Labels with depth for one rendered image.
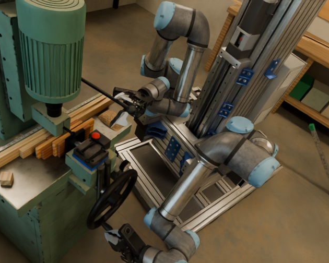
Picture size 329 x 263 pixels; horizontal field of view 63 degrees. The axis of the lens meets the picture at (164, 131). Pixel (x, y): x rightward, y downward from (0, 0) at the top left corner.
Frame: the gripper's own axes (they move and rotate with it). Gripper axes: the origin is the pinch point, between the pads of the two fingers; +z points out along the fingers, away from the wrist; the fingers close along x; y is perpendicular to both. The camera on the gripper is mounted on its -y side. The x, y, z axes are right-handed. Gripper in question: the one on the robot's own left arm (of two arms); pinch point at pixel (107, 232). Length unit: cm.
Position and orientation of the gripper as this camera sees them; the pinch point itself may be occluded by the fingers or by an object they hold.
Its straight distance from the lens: 115.2
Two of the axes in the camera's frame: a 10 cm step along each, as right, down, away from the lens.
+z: -8.3, -1.5, 5.5
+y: 1.6, 8.6, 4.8
